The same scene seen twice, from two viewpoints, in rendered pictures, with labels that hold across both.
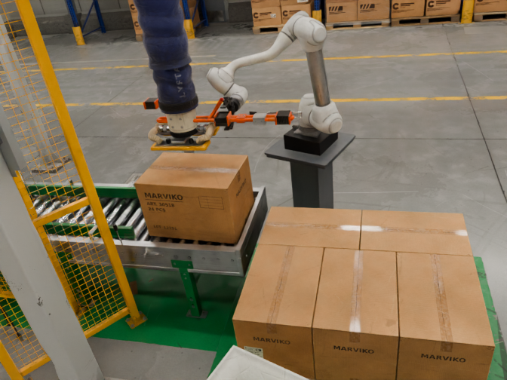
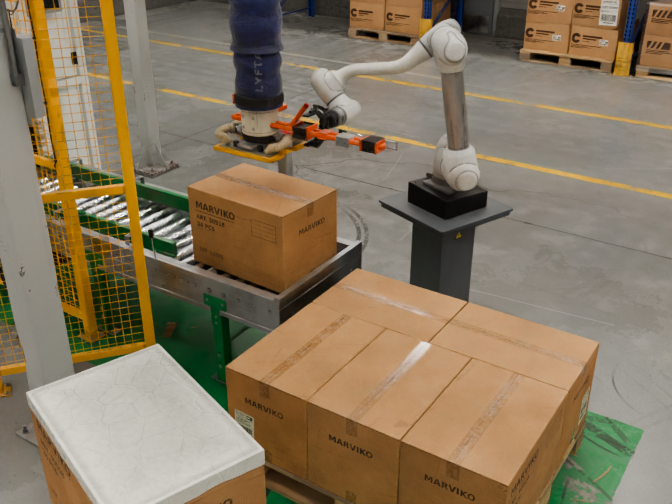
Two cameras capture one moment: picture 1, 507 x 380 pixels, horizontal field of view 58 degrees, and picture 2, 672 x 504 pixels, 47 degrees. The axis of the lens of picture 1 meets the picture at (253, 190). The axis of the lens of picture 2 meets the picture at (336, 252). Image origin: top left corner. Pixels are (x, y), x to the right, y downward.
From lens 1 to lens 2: 116 cm
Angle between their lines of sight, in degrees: 15
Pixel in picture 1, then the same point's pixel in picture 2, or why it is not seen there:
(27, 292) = (12, 256)
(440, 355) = (446, 482)
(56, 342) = (29, 328)
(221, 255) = (258, 302)
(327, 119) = (455, 169)
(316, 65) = (450, 92)
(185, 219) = (233, 246)
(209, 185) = (265, 208)
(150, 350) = not seen: hidden behind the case
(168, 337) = not seen: hidden behind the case
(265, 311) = (267, 369)
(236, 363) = (148, 357)
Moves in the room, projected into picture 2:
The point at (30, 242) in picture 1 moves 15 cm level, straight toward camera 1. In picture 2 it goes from (29, 201) to (25, 216)
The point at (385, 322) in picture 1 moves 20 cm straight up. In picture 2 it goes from (395, 422) to (397, 376)
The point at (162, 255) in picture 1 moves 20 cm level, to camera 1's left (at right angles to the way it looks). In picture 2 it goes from (195, 284) to (157, 278)
